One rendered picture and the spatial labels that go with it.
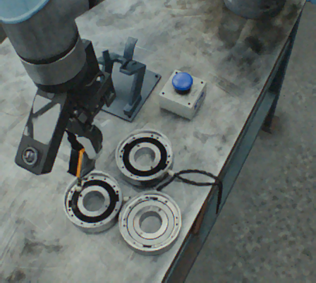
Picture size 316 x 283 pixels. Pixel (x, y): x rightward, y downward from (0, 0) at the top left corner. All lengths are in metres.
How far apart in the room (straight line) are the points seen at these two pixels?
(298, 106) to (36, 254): 1.36
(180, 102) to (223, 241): 0.86
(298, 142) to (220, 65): 0.91
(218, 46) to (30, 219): 0.53
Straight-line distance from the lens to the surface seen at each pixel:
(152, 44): 0.98
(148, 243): 0.72
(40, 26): 0.44
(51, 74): 0.49
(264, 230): 1.62
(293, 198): 1.68
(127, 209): 0.75
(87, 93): 0.57
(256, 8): 1.01
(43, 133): 0.54
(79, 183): 0.72
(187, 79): 0.82
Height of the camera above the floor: 1.52
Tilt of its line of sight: 59 degrees down
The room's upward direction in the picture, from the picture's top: 9 degrees counter-clockwise
